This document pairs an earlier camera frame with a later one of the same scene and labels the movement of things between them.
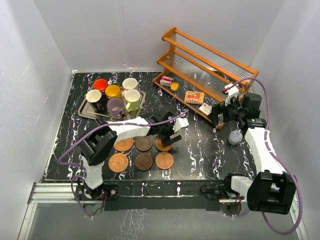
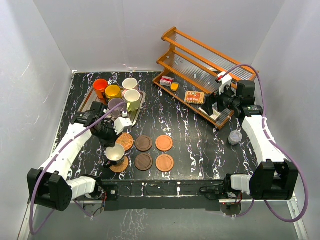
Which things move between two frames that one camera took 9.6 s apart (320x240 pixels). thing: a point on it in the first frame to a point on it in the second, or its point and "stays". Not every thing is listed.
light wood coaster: (159, 145) stays
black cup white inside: (93, 97) to (115, 154)
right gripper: (219, 108) to (212, 98)
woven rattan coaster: (118, 162) stays
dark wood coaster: (143, 143) stays
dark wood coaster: (143, 161) stays
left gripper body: (166, 130) to (106, 134)
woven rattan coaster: (123, 145) stays
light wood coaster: (164, 160) stays
